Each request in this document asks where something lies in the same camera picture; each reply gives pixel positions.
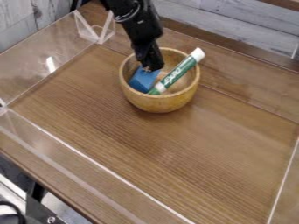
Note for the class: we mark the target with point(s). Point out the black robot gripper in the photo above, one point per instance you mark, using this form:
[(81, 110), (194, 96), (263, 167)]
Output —
[(137, 17)]

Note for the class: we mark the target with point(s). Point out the blue rectangular block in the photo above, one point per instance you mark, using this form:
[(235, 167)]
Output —
[(142, 80)]

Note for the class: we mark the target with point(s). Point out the light wooden bowl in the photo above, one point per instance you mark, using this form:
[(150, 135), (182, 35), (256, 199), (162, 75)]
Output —
[(165, 90)]

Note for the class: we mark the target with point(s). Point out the green and white tube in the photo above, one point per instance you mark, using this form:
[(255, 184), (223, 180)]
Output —
[(177, 72)]

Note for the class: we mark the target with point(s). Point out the black metal table leg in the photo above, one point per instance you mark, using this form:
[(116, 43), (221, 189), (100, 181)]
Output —
[(36, 209)]

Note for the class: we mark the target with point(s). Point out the clear acrylic tray wall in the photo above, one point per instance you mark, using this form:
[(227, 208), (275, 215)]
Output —
[(215, 163)]

